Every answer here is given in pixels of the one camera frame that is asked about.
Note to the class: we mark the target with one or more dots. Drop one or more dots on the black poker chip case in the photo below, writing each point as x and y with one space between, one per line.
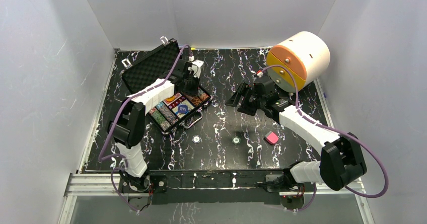
158 59

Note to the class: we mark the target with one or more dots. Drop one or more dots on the red dice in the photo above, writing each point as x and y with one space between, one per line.
176 102

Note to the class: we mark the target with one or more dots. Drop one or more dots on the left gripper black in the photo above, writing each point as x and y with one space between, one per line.
188 83

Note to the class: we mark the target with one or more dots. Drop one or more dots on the blue orange chip row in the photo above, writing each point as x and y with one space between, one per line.
167 113

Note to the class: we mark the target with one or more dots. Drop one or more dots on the pink dealer button block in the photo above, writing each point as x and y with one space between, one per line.
271 138

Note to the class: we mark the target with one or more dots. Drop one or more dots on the red green chip row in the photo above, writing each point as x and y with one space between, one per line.
160 119

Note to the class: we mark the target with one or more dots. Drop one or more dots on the green poker chip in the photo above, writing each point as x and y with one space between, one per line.
236 140

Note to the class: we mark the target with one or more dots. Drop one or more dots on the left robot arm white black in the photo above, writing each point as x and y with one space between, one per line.
126 128

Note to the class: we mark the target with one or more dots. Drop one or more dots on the round orange yellow drawer cabinet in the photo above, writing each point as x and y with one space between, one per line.
304 56

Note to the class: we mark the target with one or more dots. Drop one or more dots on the purple green chip row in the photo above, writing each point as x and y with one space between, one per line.
203 95

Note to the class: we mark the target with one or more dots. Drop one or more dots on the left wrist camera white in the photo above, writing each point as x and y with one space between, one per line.
196 67

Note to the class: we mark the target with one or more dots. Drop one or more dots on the orange big blind button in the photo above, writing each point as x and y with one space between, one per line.
170 100

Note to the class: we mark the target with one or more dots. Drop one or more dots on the blue white poker chip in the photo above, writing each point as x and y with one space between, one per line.
196 139

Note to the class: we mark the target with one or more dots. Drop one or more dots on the red playing card deck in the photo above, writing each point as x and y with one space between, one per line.
178 95

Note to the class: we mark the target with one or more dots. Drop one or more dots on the brown chip row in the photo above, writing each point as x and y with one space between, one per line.
195 101

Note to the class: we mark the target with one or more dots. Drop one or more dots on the blue playing card deck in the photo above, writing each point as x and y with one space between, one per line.
190 108

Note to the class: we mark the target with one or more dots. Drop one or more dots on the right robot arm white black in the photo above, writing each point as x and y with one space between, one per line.
341 158

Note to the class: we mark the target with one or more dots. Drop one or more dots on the aluminium rail frame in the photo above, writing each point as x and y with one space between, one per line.
78 185

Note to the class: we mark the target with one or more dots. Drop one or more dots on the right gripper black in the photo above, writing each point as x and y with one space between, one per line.
242 89

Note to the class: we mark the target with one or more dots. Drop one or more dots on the blue small blind button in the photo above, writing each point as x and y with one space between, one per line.
182 109

